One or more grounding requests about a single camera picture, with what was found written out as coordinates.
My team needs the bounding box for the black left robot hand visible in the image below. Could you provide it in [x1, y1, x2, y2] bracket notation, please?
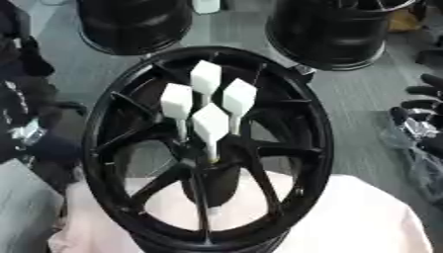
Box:
[24, 132, 87, 164]

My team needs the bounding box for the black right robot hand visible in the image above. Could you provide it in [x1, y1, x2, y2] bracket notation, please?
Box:
[388, 72, 443, 150]

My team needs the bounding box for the black spoked wheel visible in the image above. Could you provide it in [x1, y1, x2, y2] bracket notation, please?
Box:
[79, 45, 338, 253]

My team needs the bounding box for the black round wheel rim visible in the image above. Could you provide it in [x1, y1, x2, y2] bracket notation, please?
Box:
[264, 0, 421, 72]
[74, 0, 196, 56]

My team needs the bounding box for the tan bag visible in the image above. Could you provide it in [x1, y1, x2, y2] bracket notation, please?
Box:
[388, 7, 429, 34]

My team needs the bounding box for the small white object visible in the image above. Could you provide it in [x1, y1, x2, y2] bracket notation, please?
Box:
[192, 0, 223, 15]

